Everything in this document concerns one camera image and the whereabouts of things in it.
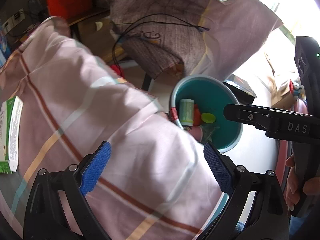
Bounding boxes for red plastic bag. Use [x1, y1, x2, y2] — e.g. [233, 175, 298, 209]
[193, 104, 202, 126]

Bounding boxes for green label white bottle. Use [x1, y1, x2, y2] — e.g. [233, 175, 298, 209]
[179, 99, 194, 126]

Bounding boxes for black flat box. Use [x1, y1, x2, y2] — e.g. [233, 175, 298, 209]
[223, 81, 257, 105]

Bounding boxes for blue toy box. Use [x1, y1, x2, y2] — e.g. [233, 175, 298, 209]
[0, 27, 11, 68]

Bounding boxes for teal trash bin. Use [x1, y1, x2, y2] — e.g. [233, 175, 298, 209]
[169, 75, 242, 153]

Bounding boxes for pink paper cup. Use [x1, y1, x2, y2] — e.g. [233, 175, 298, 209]
[188, 126, 203, 142]

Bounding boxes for pink plaid tablecloth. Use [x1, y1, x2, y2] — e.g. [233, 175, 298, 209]
[1, 17, 222, 239]

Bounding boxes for white green medicine box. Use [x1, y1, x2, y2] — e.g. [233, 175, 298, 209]
[0, 96, 23, 174]

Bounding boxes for brown striped cloth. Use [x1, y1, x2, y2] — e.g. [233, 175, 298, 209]
[105, 0, 282, 81]

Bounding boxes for yellow green lid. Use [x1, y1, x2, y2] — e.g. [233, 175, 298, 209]
[201, 113, 216, 124]

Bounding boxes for clear plastic wrapper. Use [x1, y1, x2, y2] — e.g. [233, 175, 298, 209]
[202, 123, 220, 141]

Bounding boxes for red round object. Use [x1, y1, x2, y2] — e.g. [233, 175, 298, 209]
[110, 64, 125, 79]

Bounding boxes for black cable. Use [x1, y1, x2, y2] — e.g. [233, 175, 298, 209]
[112, 13, 211, 67]

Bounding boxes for right hand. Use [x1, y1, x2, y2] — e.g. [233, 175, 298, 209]
[285, 155, 320, 211]

